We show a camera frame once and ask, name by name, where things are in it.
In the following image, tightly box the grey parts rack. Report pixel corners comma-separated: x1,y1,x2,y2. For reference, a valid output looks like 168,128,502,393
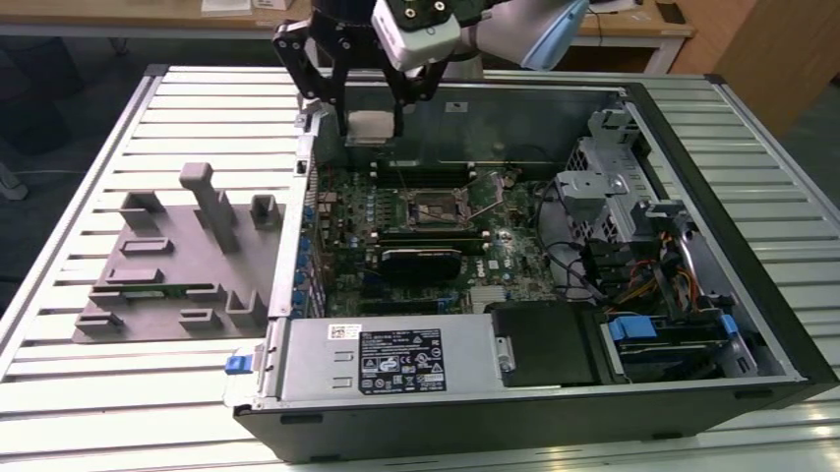
69,161,290,345

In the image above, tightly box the green RAM stick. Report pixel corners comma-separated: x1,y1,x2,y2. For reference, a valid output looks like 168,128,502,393
120,285,191,300

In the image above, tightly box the metal drive cage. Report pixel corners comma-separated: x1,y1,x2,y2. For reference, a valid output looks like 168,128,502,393
553,108,668,245

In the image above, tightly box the coloured power wire bundle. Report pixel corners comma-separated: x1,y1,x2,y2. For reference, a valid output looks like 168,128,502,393
606,230,708,316

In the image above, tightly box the black phone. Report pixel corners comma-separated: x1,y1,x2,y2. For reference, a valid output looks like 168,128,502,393
654,0,688,24

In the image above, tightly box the black PC case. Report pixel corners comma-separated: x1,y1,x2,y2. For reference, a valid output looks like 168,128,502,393
220,73,840,464

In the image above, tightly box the grey stand foot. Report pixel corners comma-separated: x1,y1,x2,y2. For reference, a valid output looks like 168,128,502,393
0,161,29,202

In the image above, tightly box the thin black cable loop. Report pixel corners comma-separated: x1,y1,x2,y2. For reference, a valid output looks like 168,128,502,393
531,180,616,304

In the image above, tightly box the hard disk in blue carrier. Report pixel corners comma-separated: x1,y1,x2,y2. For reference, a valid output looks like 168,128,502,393
602,314,733,387

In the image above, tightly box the silver chipset heatsink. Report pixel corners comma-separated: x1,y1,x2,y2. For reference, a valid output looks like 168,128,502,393
469,286,514,305

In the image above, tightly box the wooden cabinet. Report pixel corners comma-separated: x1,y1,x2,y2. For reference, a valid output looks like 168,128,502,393
668,0,840,142

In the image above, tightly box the black plastic drive shroud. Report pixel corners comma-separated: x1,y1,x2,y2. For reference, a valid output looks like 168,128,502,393
486,300,612,390

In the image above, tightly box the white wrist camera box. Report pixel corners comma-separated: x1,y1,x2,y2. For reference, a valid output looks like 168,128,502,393
370,0,462,74

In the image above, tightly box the white paper sheet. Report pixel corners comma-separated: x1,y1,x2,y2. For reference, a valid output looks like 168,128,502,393
199,0,252,15

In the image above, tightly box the green motherboard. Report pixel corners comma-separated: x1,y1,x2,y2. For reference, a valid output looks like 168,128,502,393
306,164,564,321

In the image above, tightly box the silver CPU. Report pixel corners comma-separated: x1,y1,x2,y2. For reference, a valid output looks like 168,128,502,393
343,110,401,148

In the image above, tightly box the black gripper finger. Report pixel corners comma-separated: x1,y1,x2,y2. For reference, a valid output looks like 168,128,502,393
382,59,450,138
271,19,361,138

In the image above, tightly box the black graphics card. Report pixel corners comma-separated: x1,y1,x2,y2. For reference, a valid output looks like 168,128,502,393
378,245,466,285

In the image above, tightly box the silver power supply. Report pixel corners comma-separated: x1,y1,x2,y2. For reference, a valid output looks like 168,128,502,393
262,314,510,404

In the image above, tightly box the blue power supply latch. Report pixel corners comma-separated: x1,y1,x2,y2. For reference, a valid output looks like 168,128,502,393
222,345,256,379

